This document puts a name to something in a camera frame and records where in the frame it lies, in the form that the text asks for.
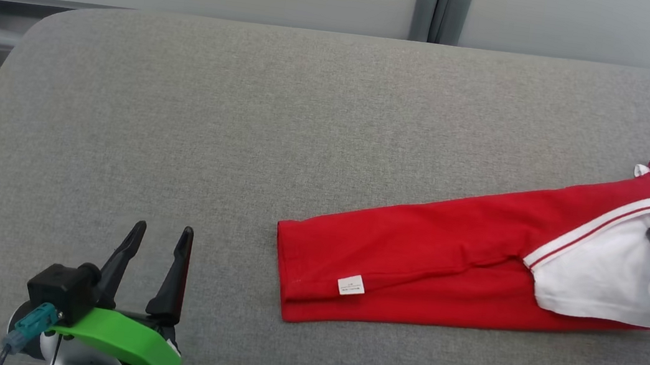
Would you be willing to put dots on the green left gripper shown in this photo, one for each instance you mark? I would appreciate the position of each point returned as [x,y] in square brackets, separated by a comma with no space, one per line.
[128,342]

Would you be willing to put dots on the red and white shirt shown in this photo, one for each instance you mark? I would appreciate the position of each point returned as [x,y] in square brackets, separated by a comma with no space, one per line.
[415,257]

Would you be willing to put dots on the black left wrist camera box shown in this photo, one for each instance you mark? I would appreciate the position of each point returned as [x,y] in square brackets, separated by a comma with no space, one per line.
[63,289]

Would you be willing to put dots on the grey partition post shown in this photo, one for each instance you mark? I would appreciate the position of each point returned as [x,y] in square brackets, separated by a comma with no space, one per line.
[442,6]

